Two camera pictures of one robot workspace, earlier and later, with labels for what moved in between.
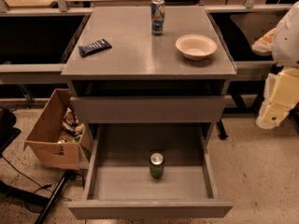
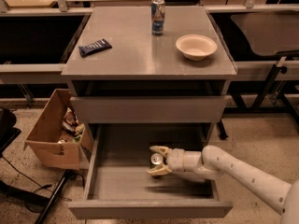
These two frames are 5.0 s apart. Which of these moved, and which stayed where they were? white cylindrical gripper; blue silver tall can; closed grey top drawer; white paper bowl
Moved: white cylindrical gripper
Stayed: closed grey top drawer; white paper bowl; blue silver tall can
